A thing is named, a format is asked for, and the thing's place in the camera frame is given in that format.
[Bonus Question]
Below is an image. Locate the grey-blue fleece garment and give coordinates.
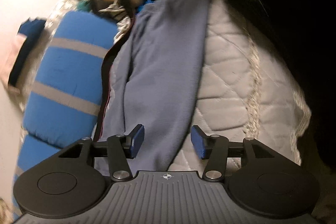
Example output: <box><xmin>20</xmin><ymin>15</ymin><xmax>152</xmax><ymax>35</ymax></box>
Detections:
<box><xmin>100</xmin><ymin>0</ymin><xmax>211</xmax><ymax>173</ymax></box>

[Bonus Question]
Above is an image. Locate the grey quilted bedspread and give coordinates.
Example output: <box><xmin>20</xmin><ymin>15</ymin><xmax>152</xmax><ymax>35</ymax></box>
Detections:
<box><xmin>167</xmin><ymin>0</ymin><xmax>312</xmax><ymax>172</ymax></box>

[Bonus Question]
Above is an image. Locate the blue striped pillow right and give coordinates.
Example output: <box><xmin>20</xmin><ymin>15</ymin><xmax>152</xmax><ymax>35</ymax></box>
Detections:
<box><xmin>23</xmin><ymin>11</ymin><xmax>117</xmax><ymax>148</ymax></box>

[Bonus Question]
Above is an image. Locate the blue striped pillow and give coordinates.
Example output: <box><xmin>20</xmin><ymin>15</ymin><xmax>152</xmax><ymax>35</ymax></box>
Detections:
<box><xmin>11</xmin><ymin>134</ymin><xmax>63</xmax><ymax>219</ymax></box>
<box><xmin>23</xmin><ymin>11</ymin><xmax>117</xmax><ymax>148</ymax></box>

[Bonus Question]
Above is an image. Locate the blue striped pillow left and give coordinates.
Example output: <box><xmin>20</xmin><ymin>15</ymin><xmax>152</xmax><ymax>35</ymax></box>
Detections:
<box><xmin>11</xmin><ymin>134</ymin><xmax>63</xmax><ymax>219</ymax></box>

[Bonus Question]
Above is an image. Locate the black belt with red edge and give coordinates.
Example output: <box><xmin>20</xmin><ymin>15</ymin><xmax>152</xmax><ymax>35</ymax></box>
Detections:
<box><xmin>93</xmin><ymin>42</ymin><xmax>123</xmax><ymax>141</ymax></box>

